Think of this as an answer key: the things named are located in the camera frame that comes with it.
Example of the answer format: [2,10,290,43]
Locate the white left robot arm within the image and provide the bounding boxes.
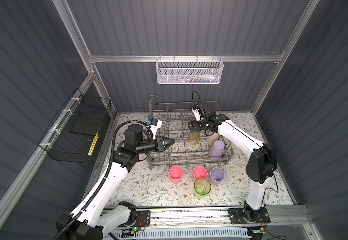
[54,119,175,240]

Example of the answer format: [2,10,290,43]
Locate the lilac cup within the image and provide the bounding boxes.
[209,140,225,158]
[209,167,226,186]

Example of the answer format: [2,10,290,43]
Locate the grey wire dish rack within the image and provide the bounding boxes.
[148,95,234,168]

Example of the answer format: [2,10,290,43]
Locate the beige cup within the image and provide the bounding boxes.
[206,133,220,146]

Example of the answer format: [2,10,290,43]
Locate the white vented cover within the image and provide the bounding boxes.
[111,227,252,240]

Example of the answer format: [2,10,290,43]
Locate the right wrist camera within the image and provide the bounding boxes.
[192,104,205,122]

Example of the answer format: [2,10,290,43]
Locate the pink cup right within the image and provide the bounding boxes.
[193,166,208,182]

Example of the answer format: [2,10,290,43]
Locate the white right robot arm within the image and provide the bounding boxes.
[188,108,277,223]

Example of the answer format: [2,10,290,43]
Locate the tubes in white basket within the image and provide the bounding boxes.
[181,75,220,84]

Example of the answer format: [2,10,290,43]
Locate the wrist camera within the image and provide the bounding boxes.
[147,118,163,140]
[192,104,205,122]

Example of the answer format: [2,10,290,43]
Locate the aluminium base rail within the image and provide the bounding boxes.
[137,205,312,228]

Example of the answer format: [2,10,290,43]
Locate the white mesh wall basket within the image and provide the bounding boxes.
[155,57,224,85]

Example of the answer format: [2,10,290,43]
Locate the pink cup left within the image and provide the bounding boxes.
[169,166,183,184]

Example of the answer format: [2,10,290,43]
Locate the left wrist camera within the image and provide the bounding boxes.
[147,118,163,140]

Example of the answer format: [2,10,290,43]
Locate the yellow brush in basket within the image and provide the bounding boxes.
[88,132,100,156]

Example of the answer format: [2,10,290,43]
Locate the black wire wall basket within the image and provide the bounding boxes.
[38,89,114,164]

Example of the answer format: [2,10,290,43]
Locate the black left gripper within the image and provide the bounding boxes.
[135,136,174,156]

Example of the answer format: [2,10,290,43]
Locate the green transparent cup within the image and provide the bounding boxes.
[194,178,212,199]

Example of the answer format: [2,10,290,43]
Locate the yellow transparent cup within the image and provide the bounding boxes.
[188,132,201,146]

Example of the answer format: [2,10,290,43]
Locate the pink cup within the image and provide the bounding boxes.
[169,166,183,184]
[193,166,208,182]

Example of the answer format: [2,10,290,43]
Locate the black pad in basket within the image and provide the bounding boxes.
[69,113,102,136]

